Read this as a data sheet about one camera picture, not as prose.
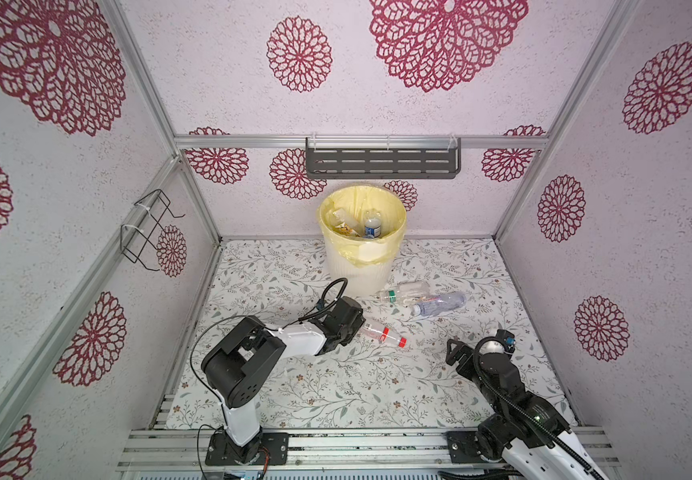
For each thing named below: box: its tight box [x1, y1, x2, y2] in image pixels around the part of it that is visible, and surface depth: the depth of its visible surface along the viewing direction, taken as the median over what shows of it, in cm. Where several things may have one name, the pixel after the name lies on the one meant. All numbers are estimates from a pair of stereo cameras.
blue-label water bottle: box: [326, 208, 361, 237], surface depth 99 cm
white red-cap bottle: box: [361, 322, 409, 349], surface depth 91 cm
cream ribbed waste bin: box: [318, 211, 407, 297], surface depth 88 cm
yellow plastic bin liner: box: [318, 186, 407, 266], surface depth 94 cm
